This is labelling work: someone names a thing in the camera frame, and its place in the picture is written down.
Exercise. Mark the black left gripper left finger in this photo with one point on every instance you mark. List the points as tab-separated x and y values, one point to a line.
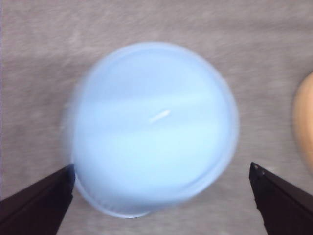
40	209

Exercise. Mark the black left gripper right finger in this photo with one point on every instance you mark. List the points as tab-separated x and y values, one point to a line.
284	208

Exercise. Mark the wooden cup tree stand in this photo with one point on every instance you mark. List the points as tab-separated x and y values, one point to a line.
303	121

